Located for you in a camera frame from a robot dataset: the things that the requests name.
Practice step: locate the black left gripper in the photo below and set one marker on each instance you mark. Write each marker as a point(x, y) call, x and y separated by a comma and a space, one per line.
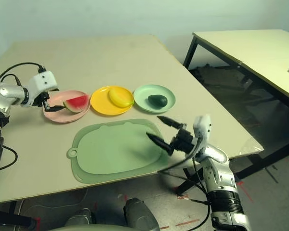
point(43, 98)

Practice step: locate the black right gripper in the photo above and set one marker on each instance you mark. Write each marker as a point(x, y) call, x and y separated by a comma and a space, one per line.
point(183, 140)

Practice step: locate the toy watermelon slice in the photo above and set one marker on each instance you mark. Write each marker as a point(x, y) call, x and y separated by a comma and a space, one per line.
point(75, 103)

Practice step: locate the dark green toy avocado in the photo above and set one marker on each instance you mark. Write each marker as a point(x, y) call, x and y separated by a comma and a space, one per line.
point(157, 101)

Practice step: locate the yellow toy banana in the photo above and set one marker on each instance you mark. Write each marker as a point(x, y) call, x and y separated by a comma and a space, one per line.
point(120, 97)

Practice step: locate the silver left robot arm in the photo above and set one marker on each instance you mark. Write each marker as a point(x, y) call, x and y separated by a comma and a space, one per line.
point(4, 93)

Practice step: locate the pink plastic plate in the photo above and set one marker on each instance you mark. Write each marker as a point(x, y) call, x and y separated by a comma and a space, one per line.
point(62, 118)

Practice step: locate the mint green plastic plate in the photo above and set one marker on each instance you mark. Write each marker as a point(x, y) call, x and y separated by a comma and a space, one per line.
point(142, 96)

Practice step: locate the yellow plastic plate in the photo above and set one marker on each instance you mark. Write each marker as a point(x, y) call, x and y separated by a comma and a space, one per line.
point(101, 103)

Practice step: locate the black table foot bar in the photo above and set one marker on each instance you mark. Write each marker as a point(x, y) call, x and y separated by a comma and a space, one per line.
point(185, 185)
point(14, 217)

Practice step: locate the green cutting board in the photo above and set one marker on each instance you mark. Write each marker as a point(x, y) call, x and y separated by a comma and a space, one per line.
point(110, 154)

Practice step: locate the grey robot right knee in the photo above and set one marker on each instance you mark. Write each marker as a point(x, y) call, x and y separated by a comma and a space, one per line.
point(139, 214)

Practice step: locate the grey robot knee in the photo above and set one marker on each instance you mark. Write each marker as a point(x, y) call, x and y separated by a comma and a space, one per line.
point(80, 216)
point(139, 214)

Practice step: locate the grey robot left knee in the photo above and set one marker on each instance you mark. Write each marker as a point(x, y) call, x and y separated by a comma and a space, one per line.
point(80, 216)

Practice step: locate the black-framed side table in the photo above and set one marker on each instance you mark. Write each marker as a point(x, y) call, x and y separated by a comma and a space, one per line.
point(255, 53)

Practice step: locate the grey robot torso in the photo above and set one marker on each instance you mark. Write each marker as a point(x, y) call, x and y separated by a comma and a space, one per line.
point(86, 228)

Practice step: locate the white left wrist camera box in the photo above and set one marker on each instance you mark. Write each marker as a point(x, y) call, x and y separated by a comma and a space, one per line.
point(43, 81)

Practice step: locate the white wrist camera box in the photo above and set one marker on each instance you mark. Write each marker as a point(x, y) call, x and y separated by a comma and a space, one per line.
point(202, 127)
point(43, 81)

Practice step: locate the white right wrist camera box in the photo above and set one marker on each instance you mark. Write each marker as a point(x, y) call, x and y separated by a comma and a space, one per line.
point(202, 127)

